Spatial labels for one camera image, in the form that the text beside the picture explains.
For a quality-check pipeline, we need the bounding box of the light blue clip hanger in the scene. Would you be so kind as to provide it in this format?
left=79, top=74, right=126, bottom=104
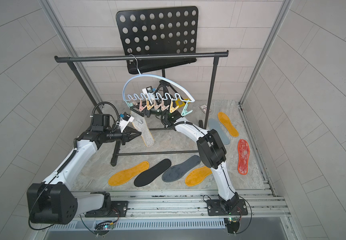
left=122, top=54, right=196, bottom=107

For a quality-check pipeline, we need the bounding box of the yellow insole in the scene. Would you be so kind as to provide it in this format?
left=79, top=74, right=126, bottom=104
left=108, top=161, right=150, bottom=187

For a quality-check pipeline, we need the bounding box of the white black insole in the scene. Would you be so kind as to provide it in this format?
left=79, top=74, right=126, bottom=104
left=134, top=159, right=172, bottom=187

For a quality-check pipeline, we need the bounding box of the grey dark-edged insole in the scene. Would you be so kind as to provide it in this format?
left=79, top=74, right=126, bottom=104
left=162, top=155, right=201, bottom=183

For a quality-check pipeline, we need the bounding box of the beige yellow-edged insole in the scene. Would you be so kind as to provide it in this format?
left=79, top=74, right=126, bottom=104
left=217, top=112, right=239, bottom=138

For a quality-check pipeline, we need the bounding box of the grey yellow-edged insole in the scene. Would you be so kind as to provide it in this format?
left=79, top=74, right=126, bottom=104
left=185, top=166, right=212, bottom=187

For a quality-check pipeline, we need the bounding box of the grey orange-edged insole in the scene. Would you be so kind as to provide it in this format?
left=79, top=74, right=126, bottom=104
left=237, top=139, right=250, bottom=175

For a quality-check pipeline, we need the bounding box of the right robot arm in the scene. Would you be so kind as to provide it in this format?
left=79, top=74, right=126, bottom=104
left=123, top=79, right=243, bottom=215

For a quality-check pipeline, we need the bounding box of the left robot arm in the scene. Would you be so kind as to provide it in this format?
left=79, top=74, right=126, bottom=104
left=27, top=113, right=142, bottom=225

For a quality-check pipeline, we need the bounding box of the green clothes peg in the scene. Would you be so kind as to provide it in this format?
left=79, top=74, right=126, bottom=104
left=125, top=101, right=134, bottom=108
left=181, top=103, right=193, bottom=117

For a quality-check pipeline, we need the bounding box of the yellow clothes peg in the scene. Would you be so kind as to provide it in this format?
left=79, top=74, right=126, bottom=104
left=169, top=101, right=180, bottom=114

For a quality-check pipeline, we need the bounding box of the black clothes rack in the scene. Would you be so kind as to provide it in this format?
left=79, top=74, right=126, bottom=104
left=54, top=51, right=229, bottom=167

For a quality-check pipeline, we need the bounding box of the black music stand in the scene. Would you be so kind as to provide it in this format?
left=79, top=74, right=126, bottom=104
left=116, top=6, right=199, bottom=76

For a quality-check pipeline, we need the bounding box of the left circuit board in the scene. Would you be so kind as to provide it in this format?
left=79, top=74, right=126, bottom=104
left=94, top=221, right=116, bottom=236

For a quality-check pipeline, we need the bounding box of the circuit board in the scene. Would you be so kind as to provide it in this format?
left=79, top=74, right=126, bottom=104
left=224, top=218, right=240, bottom=235
left=94, top=221, right=116, bottom=236

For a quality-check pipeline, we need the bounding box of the right circuit board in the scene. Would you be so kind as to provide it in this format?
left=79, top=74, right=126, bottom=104
left=224, top=218, right=240, bottom=235

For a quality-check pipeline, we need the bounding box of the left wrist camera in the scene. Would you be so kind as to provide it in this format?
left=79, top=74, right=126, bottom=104
left=118, top=113, right=135, bottom=133

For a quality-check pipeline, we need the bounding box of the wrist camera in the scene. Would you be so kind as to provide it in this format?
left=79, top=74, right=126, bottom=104
left=142, top=87, right=156, bottom=100
left=118, top=113, right=135, bottom=133

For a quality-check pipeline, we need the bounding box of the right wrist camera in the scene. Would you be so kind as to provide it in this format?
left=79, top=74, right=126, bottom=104
left=142, top=87, right=156, bottom=100

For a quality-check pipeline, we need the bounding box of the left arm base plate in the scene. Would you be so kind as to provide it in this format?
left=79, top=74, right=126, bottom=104
left=85, top=201, right=129, bottom=218

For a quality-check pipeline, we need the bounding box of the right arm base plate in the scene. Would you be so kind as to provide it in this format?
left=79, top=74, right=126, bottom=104
left=205, top=199, right=249, bottom=216

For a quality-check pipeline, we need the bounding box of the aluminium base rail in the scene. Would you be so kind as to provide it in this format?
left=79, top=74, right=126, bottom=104
left=39, top=189, right=292, bottom=223

